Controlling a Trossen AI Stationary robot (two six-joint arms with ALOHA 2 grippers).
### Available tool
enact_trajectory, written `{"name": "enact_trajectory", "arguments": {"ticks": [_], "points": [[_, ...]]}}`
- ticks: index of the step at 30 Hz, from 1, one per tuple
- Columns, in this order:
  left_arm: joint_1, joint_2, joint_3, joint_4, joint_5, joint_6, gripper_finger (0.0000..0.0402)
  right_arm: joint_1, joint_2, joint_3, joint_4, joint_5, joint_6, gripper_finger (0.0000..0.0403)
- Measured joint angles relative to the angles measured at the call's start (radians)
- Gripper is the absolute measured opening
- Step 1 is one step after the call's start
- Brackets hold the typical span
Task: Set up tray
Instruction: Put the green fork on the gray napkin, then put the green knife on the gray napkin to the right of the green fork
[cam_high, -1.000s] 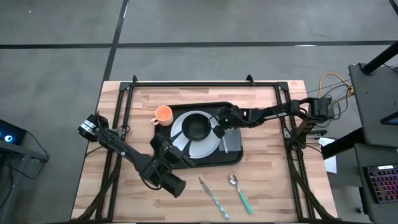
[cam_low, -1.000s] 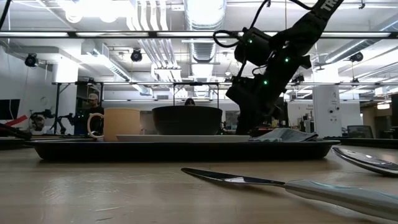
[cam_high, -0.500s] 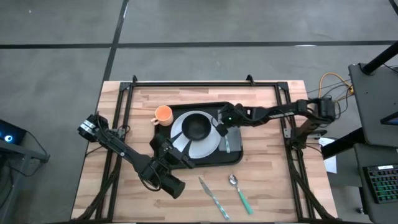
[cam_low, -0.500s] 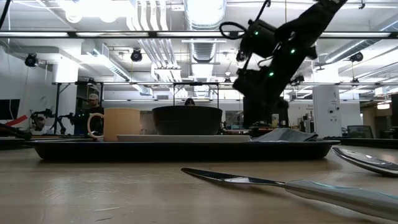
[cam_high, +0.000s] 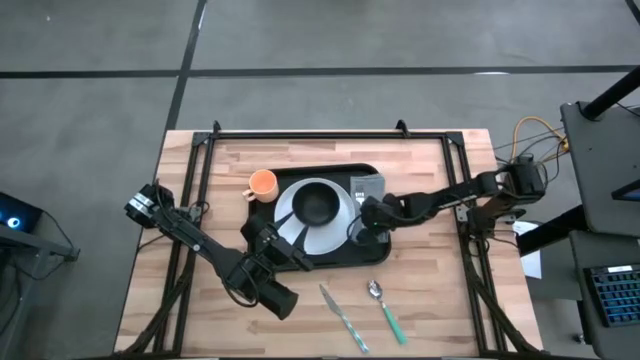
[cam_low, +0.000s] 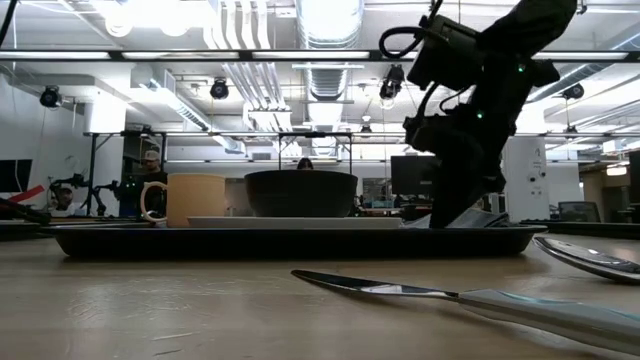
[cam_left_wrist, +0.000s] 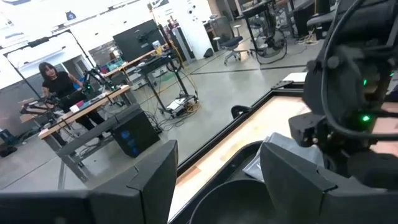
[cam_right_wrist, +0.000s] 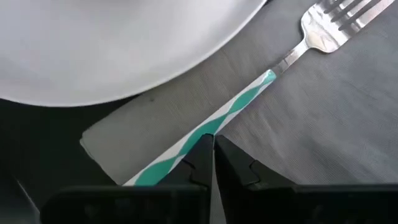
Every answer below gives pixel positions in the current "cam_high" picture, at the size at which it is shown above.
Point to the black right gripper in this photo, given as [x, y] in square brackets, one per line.
[380, 212]

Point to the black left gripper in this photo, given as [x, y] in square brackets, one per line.
[275, 250]

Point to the white round plate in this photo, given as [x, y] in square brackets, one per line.
[325, 240]

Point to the black bowl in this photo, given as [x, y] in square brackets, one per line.
[316, 202]

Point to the metal fork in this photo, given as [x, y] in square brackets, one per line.
[360, 196]

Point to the grey sponge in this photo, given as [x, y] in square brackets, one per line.
[374, 185]

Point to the orange mug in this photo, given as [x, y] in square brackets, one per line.
[262, 185]

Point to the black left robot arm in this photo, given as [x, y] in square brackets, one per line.
[200, 245]

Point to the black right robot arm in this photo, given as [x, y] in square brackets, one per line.
[450, 195]

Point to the black plastic tray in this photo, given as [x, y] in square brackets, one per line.
[370, 255]

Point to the white paper sheet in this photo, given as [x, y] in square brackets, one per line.
[532, 260]

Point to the dark grey desk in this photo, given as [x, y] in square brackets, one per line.
[600, 165]

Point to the black keyboard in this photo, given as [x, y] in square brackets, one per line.
[617, 297]

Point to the grey stand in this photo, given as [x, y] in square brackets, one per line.
[35, 245]

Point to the dark screen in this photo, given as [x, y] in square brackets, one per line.
[627, 192]

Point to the computer with blue light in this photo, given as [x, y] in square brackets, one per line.
[17, 212]

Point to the black pole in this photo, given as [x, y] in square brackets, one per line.
[612, 95]

